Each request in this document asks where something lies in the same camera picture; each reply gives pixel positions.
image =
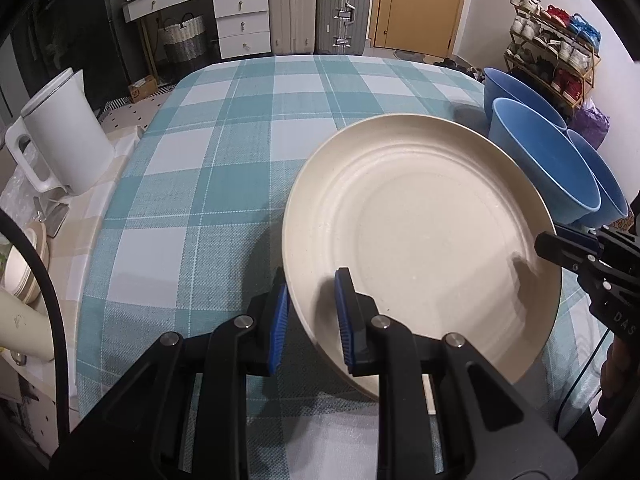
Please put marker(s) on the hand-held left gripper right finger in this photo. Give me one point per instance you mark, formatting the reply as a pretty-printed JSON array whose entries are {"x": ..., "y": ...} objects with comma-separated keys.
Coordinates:
[{"x": 345, "y": 325}]

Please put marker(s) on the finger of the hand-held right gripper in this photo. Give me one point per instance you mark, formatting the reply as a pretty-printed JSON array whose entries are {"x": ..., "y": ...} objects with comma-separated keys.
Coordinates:
[
  {"x": 580, "y": 237},
  {"x": 565, "y": 252}
]

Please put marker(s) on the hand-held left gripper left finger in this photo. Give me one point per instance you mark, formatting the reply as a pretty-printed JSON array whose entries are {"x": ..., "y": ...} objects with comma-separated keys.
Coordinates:
[{"x": 278, "y": 325}]

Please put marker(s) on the blue bowl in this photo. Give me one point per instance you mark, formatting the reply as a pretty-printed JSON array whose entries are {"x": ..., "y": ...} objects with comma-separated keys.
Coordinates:
[
  {"x": 540, "y": 160},
  {"x": 607, "y": 190},
  {"x": 515, "y": 92}
]

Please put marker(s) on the beige plate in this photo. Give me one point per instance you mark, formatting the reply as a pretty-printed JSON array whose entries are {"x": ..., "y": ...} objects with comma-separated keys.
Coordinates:
[{"x": 425, "y": 220}]

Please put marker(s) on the stacked cream bowls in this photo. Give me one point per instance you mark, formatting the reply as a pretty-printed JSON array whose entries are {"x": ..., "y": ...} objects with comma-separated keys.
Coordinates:
[{"x": 22, "y": 270}]

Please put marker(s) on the person's right hand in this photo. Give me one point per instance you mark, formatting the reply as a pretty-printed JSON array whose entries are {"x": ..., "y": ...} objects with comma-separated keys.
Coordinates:
[{"x": 611, "y": 370}]

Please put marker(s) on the purple plastic bag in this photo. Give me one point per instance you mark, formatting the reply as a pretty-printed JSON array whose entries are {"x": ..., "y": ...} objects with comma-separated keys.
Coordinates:
[{"x": 592, "y": 125}]

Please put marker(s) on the rows of assorted sneakers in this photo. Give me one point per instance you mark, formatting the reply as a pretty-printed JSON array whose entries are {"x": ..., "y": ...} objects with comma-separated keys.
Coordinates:
[{"x": 567, "y": 82}]

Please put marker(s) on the teal checked tablecloth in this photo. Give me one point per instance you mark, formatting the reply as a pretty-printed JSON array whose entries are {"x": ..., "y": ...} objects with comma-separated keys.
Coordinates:
[{"x": 200, "y": 185}]

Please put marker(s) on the wooden shoe rack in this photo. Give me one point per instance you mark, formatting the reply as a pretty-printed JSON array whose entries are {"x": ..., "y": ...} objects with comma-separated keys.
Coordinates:
[{"x": 595, "y": 62}]

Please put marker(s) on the scattered pairs of shoes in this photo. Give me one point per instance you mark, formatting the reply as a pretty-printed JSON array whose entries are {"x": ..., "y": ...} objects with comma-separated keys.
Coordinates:
[{"x": 455, "y": 65}]

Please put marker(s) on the small metal stand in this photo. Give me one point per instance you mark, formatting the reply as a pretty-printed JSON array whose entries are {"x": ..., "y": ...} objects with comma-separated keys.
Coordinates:
[{"x": 52, "y": 215}]

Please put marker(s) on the grey doormat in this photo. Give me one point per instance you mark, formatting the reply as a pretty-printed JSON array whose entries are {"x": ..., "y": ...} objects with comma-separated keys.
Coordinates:
[{"x": 407, "y": 54}]

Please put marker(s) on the cream bottle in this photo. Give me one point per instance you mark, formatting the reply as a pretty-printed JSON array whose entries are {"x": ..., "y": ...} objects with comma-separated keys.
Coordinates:
[{"x": 25, "y": 325}]

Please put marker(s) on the small cardboard box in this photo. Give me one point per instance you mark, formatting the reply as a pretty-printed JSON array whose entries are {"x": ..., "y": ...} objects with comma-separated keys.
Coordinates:
[{"x": 142, "y": 87}]

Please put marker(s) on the wooden door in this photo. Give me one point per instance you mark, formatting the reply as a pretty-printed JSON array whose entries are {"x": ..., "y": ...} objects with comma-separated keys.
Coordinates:
[{"x": 415, "y": 5}]

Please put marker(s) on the white electric kettle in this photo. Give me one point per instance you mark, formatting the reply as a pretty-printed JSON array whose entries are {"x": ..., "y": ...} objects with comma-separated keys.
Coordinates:
[{"x": 65, "y": 130}]

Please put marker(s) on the clear bubble wrap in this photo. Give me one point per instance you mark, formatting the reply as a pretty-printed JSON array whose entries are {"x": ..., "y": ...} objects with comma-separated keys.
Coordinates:
[{"x": 17, "y": 190}]

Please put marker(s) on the woven laundry basket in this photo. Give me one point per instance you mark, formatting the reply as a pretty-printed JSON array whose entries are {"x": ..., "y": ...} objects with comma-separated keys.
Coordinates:
[{"x": 182, "y": 40}]

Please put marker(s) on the beige suitcase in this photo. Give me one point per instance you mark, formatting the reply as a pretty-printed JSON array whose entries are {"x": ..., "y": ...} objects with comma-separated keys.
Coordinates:
[{"x": 292, "y": 10}]

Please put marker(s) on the white desk with drawers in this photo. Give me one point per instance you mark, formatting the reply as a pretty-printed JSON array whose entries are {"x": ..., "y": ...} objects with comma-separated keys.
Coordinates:
[{"x": 240, "y": 7}]

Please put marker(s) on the silver suitcase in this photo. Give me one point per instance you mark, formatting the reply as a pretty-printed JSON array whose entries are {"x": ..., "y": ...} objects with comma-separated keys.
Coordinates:
[{"x": 332, "y": 5}]

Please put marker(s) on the dark grey refrigerator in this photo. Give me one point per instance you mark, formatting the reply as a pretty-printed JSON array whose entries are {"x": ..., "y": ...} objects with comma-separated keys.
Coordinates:
[{"x": 110, "y": 20}]

